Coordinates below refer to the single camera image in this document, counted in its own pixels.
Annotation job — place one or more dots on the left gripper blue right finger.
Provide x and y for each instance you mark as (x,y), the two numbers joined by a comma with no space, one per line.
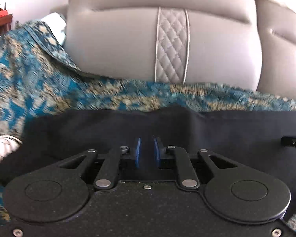
(174,163)

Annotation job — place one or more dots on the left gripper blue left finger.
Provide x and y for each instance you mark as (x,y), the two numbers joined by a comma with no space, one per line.
(117,160)

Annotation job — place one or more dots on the black pants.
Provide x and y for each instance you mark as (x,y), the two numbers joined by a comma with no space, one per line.
(251,138)

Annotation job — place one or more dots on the teal paisley patterned throw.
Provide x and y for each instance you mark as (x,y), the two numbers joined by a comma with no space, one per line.
(38,78)

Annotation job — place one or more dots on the beige leather sofa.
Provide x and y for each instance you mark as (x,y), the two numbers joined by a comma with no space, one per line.
(245,43)

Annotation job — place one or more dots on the white charger with cable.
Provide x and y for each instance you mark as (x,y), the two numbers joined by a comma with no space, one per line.
(8,145)

